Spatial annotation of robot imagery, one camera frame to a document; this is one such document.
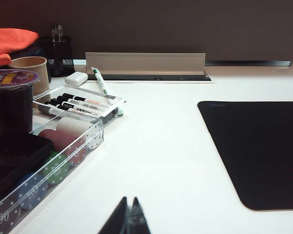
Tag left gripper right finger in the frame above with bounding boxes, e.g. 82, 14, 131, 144
126, 196, 152, 234

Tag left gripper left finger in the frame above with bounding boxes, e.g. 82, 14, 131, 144
97, 196, 128, 234

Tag black mouse pad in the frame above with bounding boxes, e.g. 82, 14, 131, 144
197, 101, 293, 212

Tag green poker chip stack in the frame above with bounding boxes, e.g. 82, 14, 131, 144
41, 151, 70, 186

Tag plastic bag of dark parts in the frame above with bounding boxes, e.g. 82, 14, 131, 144
0, 84, 127, 234

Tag blue poker chip stack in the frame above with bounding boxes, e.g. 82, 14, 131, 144
17, 173, 49, 210

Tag red poker chip stack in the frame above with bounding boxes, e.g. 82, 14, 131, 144
38, 129, 88, 166

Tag white poker chip stack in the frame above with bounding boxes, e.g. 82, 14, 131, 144
56, 117, 105, 150

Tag black box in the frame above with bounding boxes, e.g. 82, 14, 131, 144
0, 135, 54, 203

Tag green and white marker pen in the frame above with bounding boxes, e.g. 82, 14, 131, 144
91, 66, 125, 118

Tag black cup purple foil lid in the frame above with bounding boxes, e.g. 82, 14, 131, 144
0, 69, 41, 137

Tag brown paper cup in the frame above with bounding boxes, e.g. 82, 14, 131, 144
8, 56, 51, 97

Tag black mesh pen holder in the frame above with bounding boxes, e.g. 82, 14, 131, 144
40, 36, 76, 78

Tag dark blue bag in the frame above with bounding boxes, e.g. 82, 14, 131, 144
9, 46, 48, 61

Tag brown desk partition panel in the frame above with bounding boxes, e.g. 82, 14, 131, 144
0, 0, 293, 61

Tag clear clips in holder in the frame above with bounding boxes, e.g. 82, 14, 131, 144
51, 23, 63, 42

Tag orange cloth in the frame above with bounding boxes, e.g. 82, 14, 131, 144
0, 26, 40, 68

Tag beige cable slot flap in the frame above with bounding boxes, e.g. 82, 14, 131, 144
84, 51, 207, 74

